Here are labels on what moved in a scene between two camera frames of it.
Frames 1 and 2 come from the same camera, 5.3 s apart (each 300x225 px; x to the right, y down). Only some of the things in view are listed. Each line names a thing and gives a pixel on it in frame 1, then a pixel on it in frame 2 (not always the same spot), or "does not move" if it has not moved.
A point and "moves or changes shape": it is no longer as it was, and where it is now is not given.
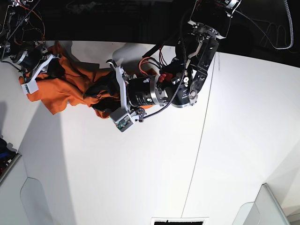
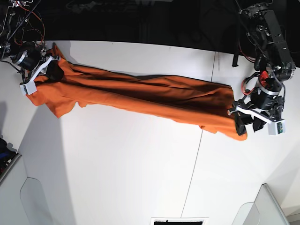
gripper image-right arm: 137,93 → 264,101
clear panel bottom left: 34,202 does not move
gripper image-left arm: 32,63 does not move
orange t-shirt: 60,81 moves or changes shape
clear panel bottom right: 265,210 does not move
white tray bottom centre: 189,221 does not move
